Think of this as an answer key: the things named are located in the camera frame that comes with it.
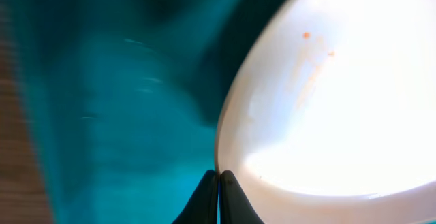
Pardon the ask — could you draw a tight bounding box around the blue plastic tray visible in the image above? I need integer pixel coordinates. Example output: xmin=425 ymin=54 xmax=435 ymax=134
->
xmin=2 ymin=0 xmax=285 ymax=223

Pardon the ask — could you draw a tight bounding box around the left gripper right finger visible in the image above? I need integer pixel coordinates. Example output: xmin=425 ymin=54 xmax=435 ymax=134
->
xmin=219 ymin=170 xmax=264 ymax=224

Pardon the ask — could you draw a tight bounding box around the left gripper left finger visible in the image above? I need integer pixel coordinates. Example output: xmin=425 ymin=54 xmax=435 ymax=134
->
xmin=172 ymin=170 xmax=218 ymax=224

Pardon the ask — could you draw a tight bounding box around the white plate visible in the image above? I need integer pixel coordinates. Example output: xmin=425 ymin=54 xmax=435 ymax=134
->
xmin=215 ymin=0 xmax=435 ymax=223

